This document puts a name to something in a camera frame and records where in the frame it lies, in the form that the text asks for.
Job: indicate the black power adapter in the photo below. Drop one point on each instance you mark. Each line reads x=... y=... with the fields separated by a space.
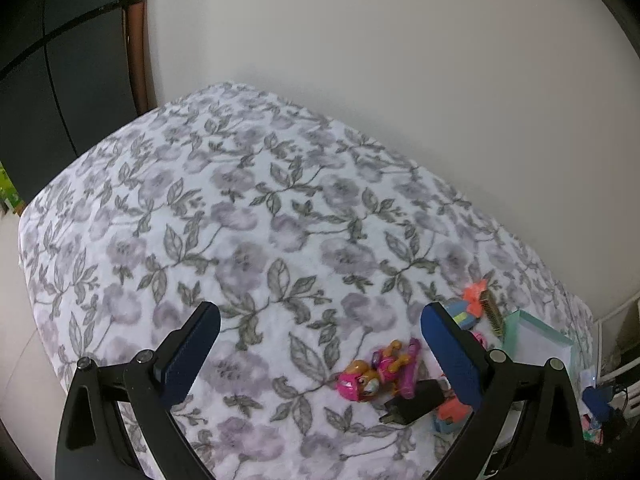
x=428 y=395

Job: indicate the floral grey white blanket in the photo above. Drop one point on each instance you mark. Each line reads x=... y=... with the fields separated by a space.
x=318 y=244

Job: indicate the gold patterned hair comb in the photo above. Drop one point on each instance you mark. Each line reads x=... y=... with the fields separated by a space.
x=492 y=312

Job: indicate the orange blue toy case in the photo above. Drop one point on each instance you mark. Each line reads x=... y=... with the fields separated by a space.
x=451 y=415
x=468 y=310

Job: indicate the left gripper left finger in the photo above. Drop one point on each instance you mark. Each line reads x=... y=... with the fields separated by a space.
x=93 y=442

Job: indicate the white wooden shelf unit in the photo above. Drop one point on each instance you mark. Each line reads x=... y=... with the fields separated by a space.
x=618 y=341

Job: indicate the teal cardboard box tray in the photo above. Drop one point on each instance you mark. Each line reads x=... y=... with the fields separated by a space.
x=528 y=340

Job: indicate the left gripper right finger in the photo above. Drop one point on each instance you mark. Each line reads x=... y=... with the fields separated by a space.
x=547 y=442

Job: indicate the dark wardrobe door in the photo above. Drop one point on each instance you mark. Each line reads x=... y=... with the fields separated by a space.
x=72 y=72

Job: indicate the pink puppy toy figure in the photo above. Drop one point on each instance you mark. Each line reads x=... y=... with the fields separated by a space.
x=391 y=369

